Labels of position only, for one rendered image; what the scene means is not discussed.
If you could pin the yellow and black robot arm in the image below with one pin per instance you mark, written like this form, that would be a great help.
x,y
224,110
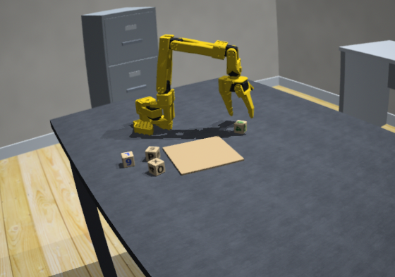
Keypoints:
x,y
149,108

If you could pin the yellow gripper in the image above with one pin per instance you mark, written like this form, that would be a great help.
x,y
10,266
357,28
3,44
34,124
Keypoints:
x,y
241,87

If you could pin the tan flat mat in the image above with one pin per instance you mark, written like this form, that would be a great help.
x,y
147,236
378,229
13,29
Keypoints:
x,y
201,155

